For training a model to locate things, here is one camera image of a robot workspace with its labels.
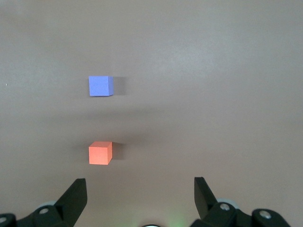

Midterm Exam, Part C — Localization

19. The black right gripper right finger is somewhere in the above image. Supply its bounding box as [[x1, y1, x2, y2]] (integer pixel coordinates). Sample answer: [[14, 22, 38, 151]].
[[190, 176, 291, 227]]

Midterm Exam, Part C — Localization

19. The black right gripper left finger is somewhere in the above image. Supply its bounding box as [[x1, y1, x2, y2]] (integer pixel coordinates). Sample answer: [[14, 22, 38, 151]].
[[0, 178, 88, 227]]

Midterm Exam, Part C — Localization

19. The orange foam block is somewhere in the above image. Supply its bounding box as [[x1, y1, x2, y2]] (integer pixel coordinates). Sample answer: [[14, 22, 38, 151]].
[[89, 141, 113, 166]]

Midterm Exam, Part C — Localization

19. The purple foam block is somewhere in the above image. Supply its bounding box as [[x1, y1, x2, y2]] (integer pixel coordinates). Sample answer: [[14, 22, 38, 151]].
[[88, 75, 115, 97]]

